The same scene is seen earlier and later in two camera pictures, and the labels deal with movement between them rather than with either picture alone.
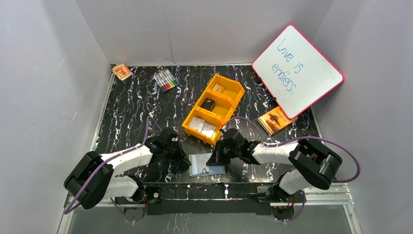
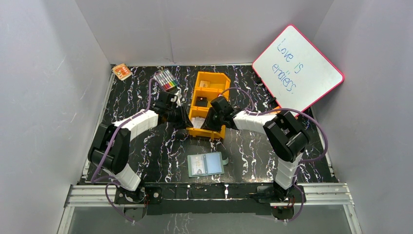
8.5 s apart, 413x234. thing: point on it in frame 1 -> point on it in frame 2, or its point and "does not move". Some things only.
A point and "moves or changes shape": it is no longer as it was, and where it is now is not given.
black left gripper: [178, 154] -> [184, 117]
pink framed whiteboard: [296, 73] does not move
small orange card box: [122, 71] does not move
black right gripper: [216, 159] -> [207, 124]
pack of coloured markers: [166, 80] does not move
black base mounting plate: [203, 198] does not move
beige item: [219, 87] -> [204, 84]
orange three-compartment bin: [216, 104] moves or changes shape
